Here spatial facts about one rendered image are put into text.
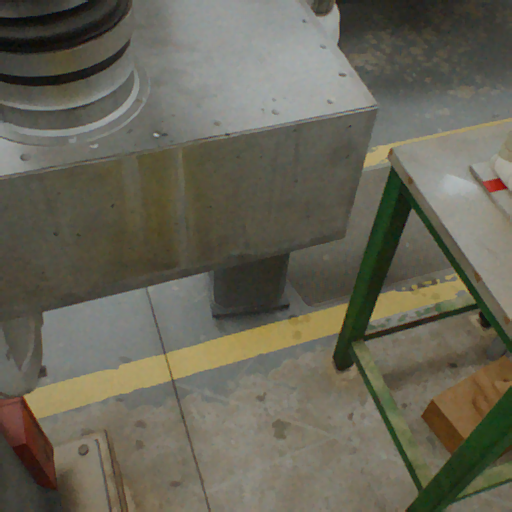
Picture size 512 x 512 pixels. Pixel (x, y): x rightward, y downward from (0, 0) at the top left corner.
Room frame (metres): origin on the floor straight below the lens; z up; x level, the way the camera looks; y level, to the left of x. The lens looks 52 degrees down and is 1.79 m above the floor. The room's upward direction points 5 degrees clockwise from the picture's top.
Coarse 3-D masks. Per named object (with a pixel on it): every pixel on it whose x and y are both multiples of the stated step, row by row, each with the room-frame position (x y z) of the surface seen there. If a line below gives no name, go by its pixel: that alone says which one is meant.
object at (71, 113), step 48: (0, 0) 0.29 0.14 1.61; (48, 0) 0.29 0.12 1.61; (96, 0) 0.31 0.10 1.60; (0, 48) 0.28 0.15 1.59; (48, 48) 0.29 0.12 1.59; (96, 48) 0.30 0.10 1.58; (0, 96) 0.29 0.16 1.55; (48, 96) 0.28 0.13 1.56; (96, 96) 0.30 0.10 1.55; (144, 96) 0.33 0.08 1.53; (48, 144) 0.27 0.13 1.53
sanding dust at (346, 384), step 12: (468, 312) 1.22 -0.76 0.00; (468, 324) 1.17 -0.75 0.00; (468, 336) 1.12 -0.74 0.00; (480, 336) 1.12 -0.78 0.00; (492, 336) 1.13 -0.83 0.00; (324, 348) 1.03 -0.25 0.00; (480, 348) 1.08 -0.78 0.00; (324, 360) 0.98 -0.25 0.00; (324, 372) 0.94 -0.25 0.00; (348, 372) 0.94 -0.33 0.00; (324, 384) 0.89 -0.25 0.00; (336, 384) 0.90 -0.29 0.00; (348, 384) 0.90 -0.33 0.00; (360, 384) 0.90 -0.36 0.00; (336, 396) 0.86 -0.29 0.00; (348, 396) 0.86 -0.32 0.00; (396, 504) 0.54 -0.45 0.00; (408, 504) 0.55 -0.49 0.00
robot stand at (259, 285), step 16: (272, 256) 1.17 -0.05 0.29; (288, 256) 1.21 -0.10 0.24; (208, 272) 1.27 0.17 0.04; (224, 272) 1.13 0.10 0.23; (240, 272) 1.14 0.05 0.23; (256, 272) 1.16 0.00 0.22; (272, 272) 1.17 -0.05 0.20; (208, 288) 1.21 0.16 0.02; (224, 288) 1.13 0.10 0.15; (240, 288) 1.14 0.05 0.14; (256, 288) 1.16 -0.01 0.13; (272, 288) 1.17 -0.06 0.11; (224, 304) 1.13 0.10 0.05; (240, 304) 1.14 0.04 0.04; (256, 304) 1.16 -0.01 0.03; (272, 304) 1.17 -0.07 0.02; (288, 304) 1.18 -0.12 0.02
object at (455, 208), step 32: (480, 128) 1.07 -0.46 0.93; (416, 160) 0.95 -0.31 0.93; (448, 160) 0.96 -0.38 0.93; (480, 160) 0.97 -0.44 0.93; (416, 192) 0.87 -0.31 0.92; (448, 192) 0.87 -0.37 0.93; (480, 192) 0.87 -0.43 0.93; (448, 224) 0.78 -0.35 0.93; (480, 224) 0.79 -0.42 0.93; (448, 256) 0.75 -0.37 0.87; (480, 256) 0.71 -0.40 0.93; (480, 288) 0.65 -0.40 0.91; (384, 320) 1.02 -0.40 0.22; (416, 320) 1.03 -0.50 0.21; (352, 352) 0.91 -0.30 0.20; (384, 384) 0.80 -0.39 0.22; (384, 416) 0.71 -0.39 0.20; (416, 448) 0.62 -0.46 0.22; (416, 480) 0.55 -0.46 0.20; (480, 480) 0.56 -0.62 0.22
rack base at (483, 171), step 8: (472, 168) 0.93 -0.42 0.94; (480, 168) 0.93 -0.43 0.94; (488, 168) 0.93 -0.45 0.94; (480, 176) 0.91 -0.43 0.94; (488, 176) 0.91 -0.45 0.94; (496, 176) 0.91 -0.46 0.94; (488, 192) 0.87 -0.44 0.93; (496, 192) 0.86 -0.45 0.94; (504, 192) 0.87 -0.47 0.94; (496, 200) 0.85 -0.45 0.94; (504, 200) 0.84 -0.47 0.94; (504, 208) 0.82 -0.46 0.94
